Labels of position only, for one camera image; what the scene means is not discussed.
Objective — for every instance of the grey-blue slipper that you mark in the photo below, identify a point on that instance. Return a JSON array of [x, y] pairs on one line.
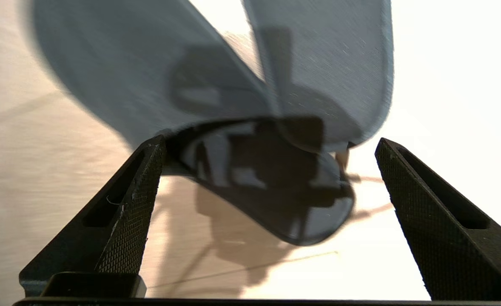
[[335, 72]]

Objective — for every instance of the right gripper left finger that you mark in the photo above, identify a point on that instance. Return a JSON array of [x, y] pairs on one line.
[[125, 229]]

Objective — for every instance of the blue-grey cloth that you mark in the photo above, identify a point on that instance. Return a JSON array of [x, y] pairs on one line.
[[131, 76]]

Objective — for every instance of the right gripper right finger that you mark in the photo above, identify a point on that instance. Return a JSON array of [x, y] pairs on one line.
[[429, 229]]

